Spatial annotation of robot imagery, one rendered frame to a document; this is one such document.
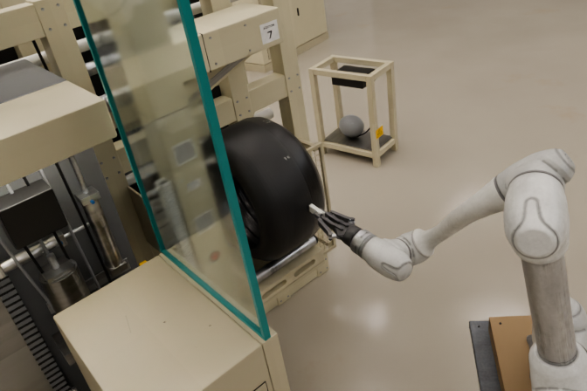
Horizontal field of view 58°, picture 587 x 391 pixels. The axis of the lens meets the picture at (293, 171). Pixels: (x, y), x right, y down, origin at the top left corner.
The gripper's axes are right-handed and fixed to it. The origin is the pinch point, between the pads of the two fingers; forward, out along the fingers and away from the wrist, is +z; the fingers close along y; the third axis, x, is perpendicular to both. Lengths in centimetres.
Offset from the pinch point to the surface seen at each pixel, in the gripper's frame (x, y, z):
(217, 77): -28, -8, 67
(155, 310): -11, 69, -7
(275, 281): 32.6, 15.4, 8.8
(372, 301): 122, -62, 22
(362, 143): 126, -185, 143
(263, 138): -22.0, 2.6, 24.9
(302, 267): 37.1, 0.0, 10.0
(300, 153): -16.7, -5.4, 14.0
